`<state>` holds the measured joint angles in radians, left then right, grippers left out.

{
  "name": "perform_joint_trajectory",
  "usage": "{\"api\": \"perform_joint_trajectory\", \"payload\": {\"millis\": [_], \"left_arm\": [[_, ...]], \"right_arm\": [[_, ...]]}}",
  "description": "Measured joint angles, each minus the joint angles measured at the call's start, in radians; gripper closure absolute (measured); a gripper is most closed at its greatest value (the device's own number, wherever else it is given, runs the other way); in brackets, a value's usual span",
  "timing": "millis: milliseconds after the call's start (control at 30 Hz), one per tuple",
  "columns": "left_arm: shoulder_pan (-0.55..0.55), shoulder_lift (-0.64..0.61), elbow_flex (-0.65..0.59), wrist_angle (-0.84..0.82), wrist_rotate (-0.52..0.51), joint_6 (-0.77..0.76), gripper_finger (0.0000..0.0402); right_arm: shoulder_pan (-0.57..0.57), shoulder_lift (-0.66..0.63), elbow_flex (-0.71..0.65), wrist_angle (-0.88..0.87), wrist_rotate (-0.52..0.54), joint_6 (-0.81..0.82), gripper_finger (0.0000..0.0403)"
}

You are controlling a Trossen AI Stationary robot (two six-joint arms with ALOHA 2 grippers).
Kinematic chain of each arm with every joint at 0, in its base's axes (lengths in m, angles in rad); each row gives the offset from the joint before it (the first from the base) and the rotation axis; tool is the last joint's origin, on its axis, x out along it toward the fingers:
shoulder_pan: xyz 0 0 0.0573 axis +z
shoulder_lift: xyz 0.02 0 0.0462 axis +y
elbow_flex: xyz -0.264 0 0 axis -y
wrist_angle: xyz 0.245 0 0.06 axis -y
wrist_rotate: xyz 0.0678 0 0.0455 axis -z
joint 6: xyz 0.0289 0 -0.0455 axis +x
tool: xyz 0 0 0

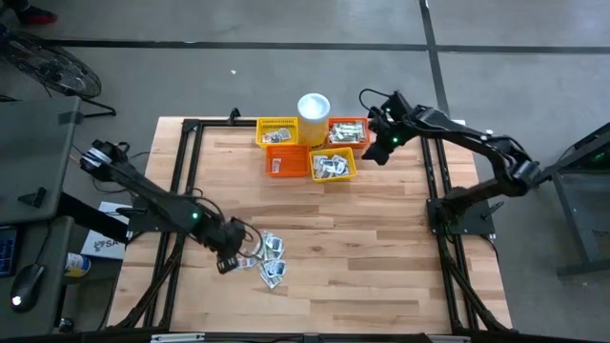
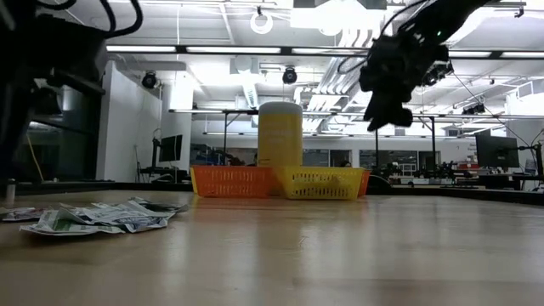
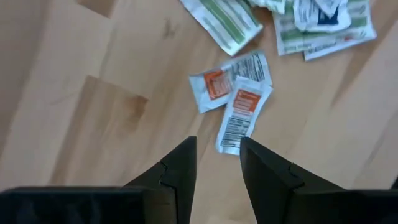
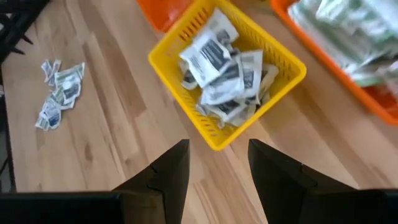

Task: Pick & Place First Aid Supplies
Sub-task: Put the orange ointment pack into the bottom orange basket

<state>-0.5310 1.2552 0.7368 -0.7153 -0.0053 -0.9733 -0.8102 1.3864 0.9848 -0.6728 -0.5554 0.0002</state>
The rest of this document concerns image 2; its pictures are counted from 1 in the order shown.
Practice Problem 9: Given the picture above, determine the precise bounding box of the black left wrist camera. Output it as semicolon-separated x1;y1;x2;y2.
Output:
25;16;107;82

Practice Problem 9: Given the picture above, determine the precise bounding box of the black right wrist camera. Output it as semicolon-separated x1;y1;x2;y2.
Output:
359;36;403;93

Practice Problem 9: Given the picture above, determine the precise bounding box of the white pad packet dark print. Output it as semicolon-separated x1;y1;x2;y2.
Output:
131;196;190;213
1;207;46;223
91;197;144;212
80;201;176;234

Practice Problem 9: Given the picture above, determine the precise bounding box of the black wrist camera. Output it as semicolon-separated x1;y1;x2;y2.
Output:
25;16;107;82
359;36;403;93

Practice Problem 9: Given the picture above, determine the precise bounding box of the black right camera cable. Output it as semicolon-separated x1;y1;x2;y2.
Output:
337;0;428;76

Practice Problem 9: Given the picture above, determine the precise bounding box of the orange plastic basket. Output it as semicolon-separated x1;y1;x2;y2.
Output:
190;165;275;199
359;169;371;197

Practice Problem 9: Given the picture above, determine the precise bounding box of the yellow canister white lid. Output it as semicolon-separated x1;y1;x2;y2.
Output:
257;100;304;167

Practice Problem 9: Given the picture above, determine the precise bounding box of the green striped bandage packet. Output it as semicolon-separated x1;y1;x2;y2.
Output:
20;209;127;237

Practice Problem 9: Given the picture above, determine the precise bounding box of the dark office desk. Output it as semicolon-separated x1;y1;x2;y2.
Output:
478;172;544;191
136;166;190;184

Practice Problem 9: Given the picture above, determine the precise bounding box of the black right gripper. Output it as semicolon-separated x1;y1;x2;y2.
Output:
364;37;450;132

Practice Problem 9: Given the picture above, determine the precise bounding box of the yellow cable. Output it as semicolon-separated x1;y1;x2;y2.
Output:
25;134;45;183

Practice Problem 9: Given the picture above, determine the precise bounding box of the white ring lamp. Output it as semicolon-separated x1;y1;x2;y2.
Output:
249;8;275;36

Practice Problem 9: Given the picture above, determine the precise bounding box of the black computer monitor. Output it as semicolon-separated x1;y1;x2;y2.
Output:
475;134;520;169
159;134;184;163

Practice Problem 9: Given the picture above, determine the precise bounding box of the black left camera cable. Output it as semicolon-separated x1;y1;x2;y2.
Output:
36;0;144;40

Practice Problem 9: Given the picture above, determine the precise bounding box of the black camera cable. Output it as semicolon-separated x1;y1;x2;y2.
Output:
36;0;144;40
337;0;428;76

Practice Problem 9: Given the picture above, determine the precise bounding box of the long overhead light bar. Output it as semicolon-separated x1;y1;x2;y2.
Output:
105;43;544;60

